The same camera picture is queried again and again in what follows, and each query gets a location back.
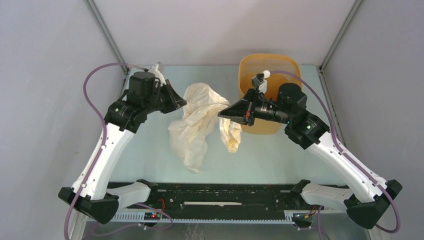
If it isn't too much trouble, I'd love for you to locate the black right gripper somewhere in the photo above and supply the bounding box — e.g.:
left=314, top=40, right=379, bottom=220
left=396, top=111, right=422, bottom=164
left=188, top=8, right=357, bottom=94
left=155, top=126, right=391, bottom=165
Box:
left=219, top=86, right=292, bottom=126

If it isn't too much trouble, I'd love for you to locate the aluminium frame post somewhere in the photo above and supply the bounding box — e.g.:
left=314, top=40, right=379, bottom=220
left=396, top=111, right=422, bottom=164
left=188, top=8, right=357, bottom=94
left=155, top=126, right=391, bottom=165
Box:
left=319, top=0, right=365, bottom=72
left=83, top=0, right=126, bottom=63

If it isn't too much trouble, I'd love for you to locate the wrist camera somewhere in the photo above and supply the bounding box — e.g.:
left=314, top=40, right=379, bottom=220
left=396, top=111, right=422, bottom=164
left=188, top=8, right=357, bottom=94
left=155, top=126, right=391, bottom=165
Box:
left=251, top=70, right=271, bottom=94
left=147, top=61, right=166, bottom=86

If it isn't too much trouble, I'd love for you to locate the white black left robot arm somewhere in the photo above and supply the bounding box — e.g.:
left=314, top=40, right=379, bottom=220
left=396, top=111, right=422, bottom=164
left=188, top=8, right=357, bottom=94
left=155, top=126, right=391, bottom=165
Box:
left=58, top=69, right=186, bottom=224

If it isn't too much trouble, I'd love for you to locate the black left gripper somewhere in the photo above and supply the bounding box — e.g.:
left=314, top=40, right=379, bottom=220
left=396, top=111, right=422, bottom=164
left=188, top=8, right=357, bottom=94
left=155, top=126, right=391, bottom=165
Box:
left=144, top=79, right=187, bottom=114

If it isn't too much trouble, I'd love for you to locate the orange slotted plastic trash bin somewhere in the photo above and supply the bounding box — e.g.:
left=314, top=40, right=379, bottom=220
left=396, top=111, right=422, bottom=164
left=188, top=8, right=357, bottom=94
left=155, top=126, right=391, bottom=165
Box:
left=238, top=53, right=302, bottom=135

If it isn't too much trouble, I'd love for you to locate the translucent cream trash bag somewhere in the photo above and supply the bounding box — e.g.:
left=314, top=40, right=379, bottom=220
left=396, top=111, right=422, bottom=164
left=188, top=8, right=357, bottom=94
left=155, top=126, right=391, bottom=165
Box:
left=168, top=82, right=242, bottom=174

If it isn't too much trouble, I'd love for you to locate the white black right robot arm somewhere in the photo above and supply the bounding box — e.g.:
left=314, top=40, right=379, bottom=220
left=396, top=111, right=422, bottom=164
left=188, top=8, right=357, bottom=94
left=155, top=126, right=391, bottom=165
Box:
left=218, top=83, right=402, bottom=229

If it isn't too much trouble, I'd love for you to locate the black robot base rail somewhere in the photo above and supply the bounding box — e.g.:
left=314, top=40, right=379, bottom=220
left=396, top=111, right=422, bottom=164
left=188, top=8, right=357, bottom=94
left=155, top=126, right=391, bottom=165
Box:
left=112, top=182, right=325, bottom=227

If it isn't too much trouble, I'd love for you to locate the aluminium frame post left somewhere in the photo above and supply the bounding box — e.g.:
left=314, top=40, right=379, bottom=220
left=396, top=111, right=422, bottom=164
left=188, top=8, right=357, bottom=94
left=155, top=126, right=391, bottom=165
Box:
left=83, top=0, right=126, bottom=63

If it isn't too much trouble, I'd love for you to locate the small electronics board with leds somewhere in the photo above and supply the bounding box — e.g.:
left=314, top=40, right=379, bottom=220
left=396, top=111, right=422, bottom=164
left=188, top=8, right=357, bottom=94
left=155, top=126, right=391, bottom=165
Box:
left=143, top=212, right=162, bottom=221

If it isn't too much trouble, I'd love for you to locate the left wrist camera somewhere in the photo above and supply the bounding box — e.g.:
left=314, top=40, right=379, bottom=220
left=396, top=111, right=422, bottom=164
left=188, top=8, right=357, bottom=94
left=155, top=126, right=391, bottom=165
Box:
left=147, top=61, right=166, bottom=86

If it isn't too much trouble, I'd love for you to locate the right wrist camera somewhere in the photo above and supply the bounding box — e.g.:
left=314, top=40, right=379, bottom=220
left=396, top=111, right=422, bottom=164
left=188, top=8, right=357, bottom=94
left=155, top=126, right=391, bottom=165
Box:
left=251, top=70, right=271, bottom=94

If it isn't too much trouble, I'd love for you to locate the aluminium frame post right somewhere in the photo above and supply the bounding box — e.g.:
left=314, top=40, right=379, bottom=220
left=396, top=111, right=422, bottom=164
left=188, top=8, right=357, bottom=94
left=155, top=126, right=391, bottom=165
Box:
left=319, top=0, right=365, bottom=72

